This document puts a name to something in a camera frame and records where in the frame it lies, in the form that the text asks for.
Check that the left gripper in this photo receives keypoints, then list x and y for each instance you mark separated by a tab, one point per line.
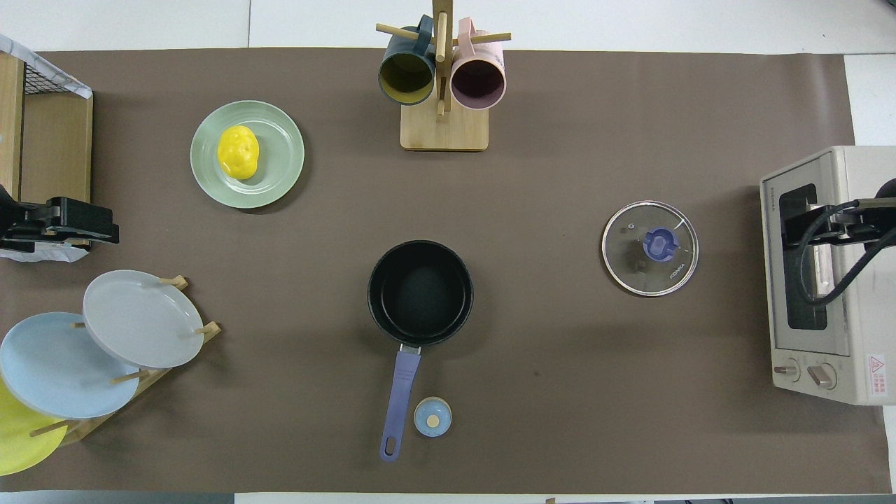
21	224

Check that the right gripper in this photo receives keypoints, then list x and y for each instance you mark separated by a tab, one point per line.
883	220

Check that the yellow potato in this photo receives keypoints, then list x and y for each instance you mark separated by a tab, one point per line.
238	150

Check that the glass lid with purple knob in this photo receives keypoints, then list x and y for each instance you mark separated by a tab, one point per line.
651	269

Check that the grey plate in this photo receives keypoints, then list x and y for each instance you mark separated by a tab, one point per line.
140	318

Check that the light blue plate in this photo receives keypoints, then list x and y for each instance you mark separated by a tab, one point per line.
56	367

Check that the wooden plate rack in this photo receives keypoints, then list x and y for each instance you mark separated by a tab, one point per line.
84	427

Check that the pale green plate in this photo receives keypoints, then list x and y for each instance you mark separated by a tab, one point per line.
280	154

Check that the yellow plate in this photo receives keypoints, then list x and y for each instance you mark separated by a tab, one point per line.
17	441

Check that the white plastic sheet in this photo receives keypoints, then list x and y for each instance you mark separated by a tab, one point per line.
42	252

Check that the wooden shelf boards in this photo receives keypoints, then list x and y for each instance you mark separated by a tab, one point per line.
56	147

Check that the beige toaster oven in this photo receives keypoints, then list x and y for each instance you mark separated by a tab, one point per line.
857	329

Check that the brown table mat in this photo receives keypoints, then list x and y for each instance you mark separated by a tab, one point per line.
560	175

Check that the dark blue mug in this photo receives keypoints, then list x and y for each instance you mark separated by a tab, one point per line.
406	77

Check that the wooden mug tree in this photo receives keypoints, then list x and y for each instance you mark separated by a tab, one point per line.
444	133

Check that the pink mug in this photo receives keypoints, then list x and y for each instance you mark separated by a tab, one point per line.
479	82

